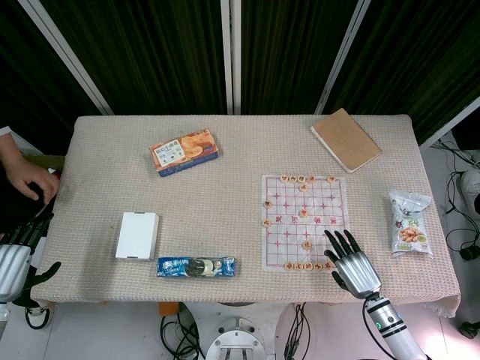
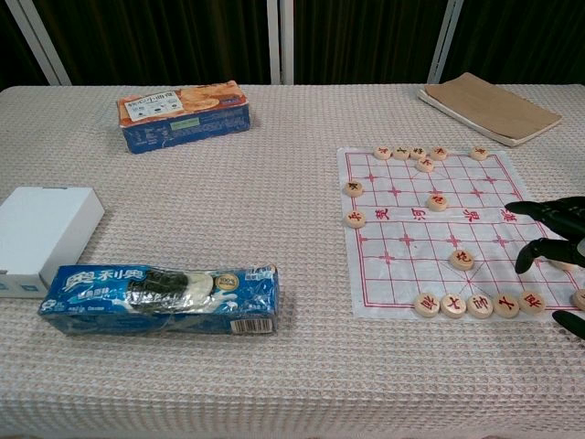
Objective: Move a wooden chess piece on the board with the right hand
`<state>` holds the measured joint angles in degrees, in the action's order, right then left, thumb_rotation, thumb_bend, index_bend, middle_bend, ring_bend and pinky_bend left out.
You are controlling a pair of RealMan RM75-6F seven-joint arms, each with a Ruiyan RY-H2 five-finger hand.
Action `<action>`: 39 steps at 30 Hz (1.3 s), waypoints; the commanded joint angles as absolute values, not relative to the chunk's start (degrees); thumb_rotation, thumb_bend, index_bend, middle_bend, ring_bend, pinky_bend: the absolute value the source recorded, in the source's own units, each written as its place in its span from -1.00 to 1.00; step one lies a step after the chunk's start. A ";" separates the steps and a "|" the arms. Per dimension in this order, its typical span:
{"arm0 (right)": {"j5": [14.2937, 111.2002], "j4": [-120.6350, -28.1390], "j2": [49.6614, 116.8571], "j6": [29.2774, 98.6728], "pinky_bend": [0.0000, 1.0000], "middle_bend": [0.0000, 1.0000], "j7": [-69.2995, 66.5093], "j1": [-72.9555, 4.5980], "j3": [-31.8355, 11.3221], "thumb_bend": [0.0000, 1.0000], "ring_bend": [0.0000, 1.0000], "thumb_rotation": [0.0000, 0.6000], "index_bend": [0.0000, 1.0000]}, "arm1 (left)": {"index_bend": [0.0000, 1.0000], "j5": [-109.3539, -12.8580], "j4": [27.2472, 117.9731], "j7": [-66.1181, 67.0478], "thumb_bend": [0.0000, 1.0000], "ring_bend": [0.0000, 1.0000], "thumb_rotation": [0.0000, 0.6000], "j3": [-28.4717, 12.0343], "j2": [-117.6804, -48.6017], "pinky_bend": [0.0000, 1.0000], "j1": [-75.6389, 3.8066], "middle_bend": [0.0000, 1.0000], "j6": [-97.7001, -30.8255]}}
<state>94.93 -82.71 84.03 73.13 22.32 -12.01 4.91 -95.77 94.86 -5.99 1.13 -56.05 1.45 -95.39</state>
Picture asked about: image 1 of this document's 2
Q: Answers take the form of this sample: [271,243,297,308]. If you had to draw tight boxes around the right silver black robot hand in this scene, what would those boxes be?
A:
[324,229,383,300]

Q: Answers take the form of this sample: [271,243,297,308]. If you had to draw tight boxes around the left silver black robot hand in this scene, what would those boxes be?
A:
[0,204,62,304]

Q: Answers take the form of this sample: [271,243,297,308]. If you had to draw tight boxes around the person's bare hand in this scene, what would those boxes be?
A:
[7,159,60,203]

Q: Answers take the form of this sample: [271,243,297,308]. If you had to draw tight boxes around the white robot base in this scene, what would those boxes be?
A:
[205,316,278,360]

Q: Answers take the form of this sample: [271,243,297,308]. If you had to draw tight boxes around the person's bare forearm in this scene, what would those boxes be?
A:
[0,133,29,177]

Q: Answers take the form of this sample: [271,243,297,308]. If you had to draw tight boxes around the Chinese chess board sheet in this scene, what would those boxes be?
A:
[260,173,352,272]

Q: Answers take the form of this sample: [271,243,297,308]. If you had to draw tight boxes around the black white sneaker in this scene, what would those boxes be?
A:
[24,304,53,331]

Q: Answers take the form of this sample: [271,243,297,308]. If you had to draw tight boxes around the peanut snack bag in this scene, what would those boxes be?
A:
[387,188,435,259]

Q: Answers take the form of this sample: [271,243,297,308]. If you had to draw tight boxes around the dark green partition panel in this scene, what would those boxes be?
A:
[239,0,356,116]
[39,0,229,116]
[0,0,104,155]
[329,0,480,144]

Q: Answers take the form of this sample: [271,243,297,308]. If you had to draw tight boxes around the white cardboard box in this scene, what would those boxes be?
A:
[114,211,161,262]

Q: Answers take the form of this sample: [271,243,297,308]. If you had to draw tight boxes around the black caster wheel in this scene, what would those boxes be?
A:
[457,319,476,339]

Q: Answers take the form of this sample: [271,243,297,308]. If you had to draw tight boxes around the brown cover notebook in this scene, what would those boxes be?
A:
[309,107,384,175]

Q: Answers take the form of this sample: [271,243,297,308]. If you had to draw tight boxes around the white shoe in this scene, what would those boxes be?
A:
[460,169,480,218]

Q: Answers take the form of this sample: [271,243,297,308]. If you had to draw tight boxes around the beige woven tablecloth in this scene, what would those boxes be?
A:
[29,114,461,319]

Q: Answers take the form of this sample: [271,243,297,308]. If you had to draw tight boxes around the orange blue snack box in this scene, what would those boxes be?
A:
[149,127,221,179]

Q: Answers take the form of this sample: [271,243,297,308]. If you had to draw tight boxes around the blue cookie package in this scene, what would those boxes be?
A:
[156,256,238,279]

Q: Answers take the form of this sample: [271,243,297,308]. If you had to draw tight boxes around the black cable bundle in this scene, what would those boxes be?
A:
[281,302,313,360]

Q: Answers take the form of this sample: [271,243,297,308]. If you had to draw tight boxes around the black tangled cables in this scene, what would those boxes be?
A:
[430,137,480,263]

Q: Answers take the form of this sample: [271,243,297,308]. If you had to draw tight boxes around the white partition frame post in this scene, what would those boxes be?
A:
[17,0,115,116]
[220,0,243,116]
[417,96,480,148]
[313,0,373,116]

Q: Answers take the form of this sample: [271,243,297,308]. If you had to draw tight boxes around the black floor cable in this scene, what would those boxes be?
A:
[160,313,206,360]

